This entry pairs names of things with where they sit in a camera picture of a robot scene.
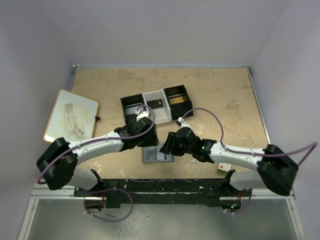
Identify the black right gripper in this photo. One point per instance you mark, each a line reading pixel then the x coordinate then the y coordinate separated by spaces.
pixel 169 146

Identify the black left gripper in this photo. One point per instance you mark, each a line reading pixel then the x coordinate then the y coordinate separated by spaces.
pixel 152 140

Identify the grey card holder wallet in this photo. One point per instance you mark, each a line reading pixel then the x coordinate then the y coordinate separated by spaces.
pixel 152 154

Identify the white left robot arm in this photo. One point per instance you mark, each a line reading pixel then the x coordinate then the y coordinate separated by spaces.
pixel 58 165

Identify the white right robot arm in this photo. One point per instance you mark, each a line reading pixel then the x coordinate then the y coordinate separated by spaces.
pixel 265 167

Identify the silver card in tray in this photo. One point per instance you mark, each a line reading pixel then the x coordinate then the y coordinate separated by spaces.
pixel 131 109

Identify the black card in tray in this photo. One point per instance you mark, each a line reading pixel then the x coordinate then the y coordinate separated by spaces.
pixel 155 104

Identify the three-compartment card tray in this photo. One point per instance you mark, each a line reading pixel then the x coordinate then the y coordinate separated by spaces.
pixel 168 104

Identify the gold card in tray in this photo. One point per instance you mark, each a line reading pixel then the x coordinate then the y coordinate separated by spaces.
pixel 177 99

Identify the small white red box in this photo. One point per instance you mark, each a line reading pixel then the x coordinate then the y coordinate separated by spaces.
pixel 224 167

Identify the wood-framed whiteboard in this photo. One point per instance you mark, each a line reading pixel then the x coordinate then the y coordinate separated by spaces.
pixel 73 117

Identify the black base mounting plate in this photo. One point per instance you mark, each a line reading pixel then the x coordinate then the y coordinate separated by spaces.
pixel 201 191

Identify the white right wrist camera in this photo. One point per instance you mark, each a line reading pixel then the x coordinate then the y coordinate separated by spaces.
pixel 181 123

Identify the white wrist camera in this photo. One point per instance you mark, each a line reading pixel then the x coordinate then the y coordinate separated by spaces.
pixel 181 123
pixel 144 114

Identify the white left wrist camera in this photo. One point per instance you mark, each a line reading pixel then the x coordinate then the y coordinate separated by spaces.
pixel 144 114

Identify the aluminium frame rail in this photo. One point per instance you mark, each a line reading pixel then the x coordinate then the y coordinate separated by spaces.
pixel 67 192

